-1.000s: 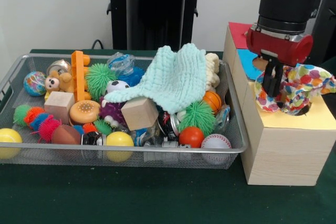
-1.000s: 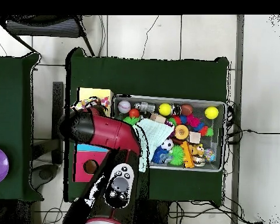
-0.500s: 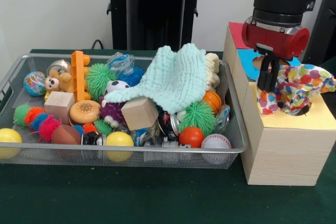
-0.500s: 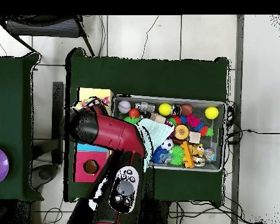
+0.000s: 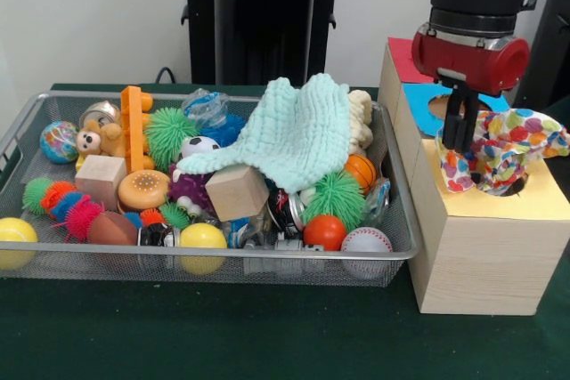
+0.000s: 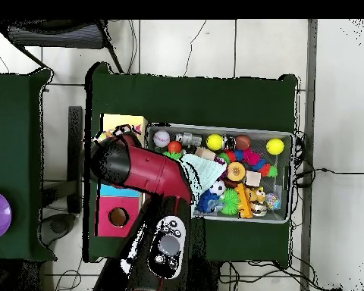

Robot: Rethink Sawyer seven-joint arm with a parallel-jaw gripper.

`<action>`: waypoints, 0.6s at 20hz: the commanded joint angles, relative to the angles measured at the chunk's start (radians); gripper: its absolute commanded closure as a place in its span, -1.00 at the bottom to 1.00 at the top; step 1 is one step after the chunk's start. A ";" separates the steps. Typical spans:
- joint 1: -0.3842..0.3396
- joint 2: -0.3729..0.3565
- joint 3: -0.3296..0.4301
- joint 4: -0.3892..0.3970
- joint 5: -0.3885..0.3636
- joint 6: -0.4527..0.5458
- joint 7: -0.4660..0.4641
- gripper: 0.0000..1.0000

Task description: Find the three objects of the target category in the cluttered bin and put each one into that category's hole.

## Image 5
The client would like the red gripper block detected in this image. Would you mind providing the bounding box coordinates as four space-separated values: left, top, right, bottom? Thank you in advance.
411 30 532 153

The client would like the multicoloured rope toy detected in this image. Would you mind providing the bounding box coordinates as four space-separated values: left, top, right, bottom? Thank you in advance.
435 107 570 197

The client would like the mint green knitted cloth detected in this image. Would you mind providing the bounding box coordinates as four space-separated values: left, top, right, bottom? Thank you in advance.
177 72 353 194

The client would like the wooden box with three holes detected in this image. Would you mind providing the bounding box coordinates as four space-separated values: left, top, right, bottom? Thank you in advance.
378 36 570 317

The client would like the silver mesh bin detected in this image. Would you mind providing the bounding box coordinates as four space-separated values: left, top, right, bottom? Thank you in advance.
0 90 422 288

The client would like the dark green side table cloth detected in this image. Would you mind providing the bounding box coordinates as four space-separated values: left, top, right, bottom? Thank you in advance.
541 97 570 132

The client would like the small orange basketball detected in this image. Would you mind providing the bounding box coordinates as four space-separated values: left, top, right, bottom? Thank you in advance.
345 154 379 194

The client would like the green spiky rubber ball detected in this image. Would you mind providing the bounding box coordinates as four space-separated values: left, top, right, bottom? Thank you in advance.
302 170 367 232

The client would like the small white baseball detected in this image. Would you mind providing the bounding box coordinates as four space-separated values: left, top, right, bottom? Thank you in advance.
340 227 394 255

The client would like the plain orange ball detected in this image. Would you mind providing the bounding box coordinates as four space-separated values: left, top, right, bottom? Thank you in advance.
303 214 347 252

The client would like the plain wooden cube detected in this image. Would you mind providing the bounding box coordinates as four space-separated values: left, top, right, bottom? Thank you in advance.
204 165 271 223
74 155 129 212

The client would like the plain yellow ball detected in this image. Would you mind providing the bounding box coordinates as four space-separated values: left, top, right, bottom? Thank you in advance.
179 222 228 250
0 217 40 244

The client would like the toy hamburger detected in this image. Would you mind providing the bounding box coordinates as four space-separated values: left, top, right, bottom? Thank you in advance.
118 169 171 213

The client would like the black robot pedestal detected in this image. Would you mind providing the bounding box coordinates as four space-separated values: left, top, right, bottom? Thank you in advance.
171 0 360 87

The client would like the black cable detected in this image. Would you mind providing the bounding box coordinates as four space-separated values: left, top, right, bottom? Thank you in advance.
155 66 189 85

